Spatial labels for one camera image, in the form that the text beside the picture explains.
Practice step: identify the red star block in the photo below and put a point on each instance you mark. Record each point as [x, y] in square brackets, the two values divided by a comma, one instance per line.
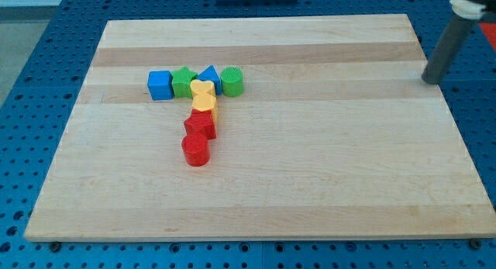
[201, 122]

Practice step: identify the yellow hexagon block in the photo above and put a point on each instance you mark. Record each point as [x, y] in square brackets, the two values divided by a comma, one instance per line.
[206, 102]

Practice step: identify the green cylinder block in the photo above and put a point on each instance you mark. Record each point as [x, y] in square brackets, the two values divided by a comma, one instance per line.
[232, 81]

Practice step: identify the red cylinder block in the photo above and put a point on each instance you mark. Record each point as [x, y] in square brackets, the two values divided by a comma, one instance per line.
[196, 149]

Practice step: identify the yellow heart block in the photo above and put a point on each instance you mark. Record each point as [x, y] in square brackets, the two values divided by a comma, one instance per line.
[199, 87]

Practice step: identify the blue triangle block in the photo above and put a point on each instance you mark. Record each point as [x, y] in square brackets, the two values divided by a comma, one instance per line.
[211, 74]

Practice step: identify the green star block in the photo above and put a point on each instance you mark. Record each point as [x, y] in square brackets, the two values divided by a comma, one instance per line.
[181, 82]

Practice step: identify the wooden board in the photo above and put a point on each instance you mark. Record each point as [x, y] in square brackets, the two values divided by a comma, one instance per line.
[335, 137]

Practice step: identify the blue cube block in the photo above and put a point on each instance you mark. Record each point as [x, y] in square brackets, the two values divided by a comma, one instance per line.
[159, 85]

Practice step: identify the grey pusher rod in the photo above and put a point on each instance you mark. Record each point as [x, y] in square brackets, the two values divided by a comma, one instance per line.
[447, 48]

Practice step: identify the red object at edge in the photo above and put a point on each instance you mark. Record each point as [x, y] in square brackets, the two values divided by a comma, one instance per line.
[489, 30]

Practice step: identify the white rod mount collar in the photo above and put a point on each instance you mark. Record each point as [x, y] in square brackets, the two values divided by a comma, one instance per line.
[467, 9]

